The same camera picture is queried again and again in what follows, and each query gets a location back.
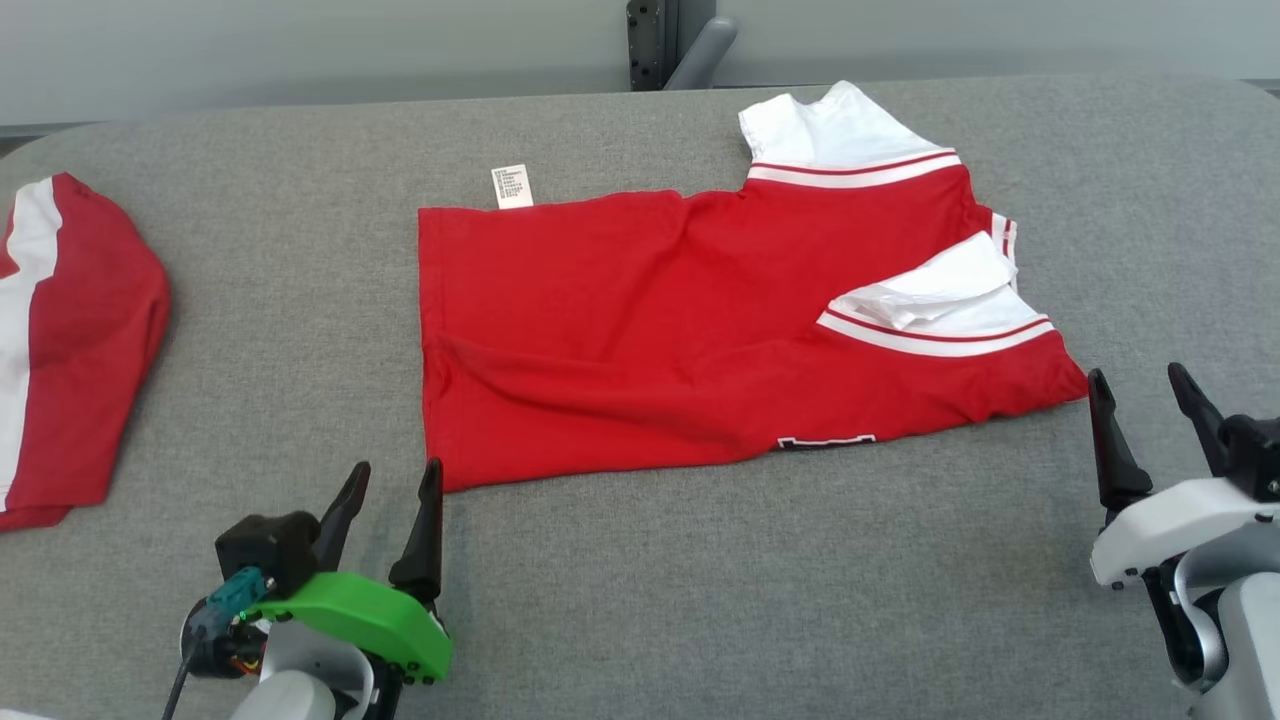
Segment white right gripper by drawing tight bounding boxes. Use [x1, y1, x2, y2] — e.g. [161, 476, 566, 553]
[1087, 362, 1280, 591]

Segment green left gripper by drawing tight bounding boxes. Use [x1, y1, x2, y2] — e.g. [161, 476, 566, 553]
[248, 457, 455, 691]

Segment red and white jersey shirt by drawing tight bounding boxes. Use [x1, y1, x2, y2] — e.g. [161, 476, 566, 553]
[417, 80, 1091, 494]

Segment red shorts with white stripe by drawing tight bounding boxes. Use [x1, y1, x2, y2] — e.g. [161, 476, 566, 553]
[0, 172, 172, 533]

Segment grey fabric padded surface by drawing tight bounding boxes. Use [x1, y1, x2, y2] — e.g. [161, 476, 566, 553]
[0, 72, 1280, 720]

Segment grey round brace tube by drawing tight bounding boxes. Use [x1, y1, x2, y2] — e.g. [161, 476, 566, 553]
[663, 17, 741, 93]

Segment teal left camera connector cable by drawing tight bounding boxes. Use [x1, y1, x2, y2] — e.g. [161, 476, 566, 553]
[160, 565, 276, 720]

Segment grey metal post bracket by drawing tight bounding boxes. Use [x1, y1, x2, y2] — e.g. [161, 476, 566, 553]
[627, 0, 716, 93]

